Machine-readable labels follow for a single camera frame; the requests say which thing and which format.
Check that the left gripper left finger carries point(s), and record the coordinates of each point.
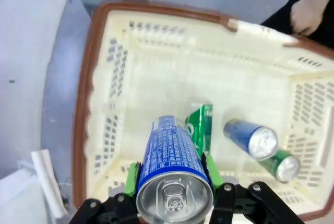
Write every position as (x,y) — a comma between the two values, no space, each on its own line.
(109,212)

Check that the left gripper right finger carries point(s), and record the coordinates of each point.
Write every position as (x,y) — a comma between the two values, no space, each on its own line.
(248,208)

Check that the green drink can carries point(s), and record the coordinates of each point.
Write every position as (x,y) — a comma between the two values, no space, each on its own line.
(202,127)
(285,167)

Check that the blue drink can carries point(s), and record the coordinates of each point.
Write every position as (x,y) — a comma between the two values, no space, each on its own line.
(172,161)
(248,136)

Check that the cream plastic shopping basket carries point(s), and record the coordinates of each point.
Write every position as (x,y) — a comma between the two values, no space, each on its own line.
(169,77)

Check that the person's right hand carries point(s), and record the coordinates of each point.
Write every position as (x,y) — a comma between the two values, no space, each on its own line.
(309,17)

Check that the white plastic tube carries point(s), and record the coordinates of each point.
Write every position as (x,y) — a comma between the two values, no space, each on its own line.
(48,182)

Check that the white block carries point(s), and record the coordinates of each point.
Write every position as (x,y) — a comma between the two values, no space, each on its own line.
(21,200)

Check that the person in black clothes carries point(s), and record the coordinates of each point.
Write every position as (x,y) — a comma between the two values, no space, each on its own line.
(281,17)

